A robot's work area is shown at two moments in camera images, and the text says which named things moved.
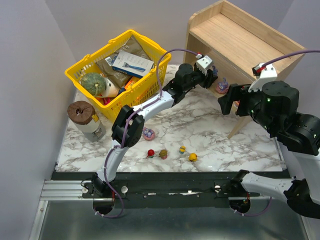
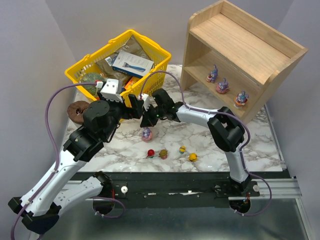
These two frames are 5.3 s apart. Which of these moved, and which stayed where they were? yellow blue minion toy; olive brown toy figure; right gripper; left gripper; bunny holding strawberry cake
Moved: left gripper; right gripper
Stayed: yellow blue minion toy; bunny holding strawberry cake; olive brown toy figure
